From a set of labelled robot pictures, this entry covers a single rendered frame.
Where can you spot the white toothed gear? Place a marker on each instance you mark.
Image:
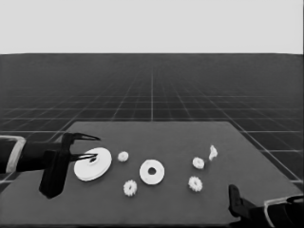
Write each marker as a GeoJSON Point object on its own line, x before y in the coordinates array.
{"type": "Point", "coordinates": [201, 164]}
{"type": "Point", "coordinates": [199, 185]}
{"type": "Point", "coordinates": [126, 157]}
{"type": "Point", "coordinates": [133, 189]}

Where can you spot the large thick white disc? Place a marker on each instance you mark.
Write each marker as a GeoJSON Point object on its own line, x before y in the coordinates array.
{"type": "Point", "coordinates": [103, 163]}

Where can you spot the small white T-shaped piece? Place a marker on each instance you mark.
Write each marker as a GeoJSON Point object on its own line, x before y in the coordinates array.
{"type": "Point", "coordinates": [213, 152]}

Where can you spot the white round carrier with pins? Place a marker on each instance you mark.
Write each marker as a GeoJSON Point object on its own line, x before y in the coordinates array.
{"type": "Point", "coordinates": [160, 172]}

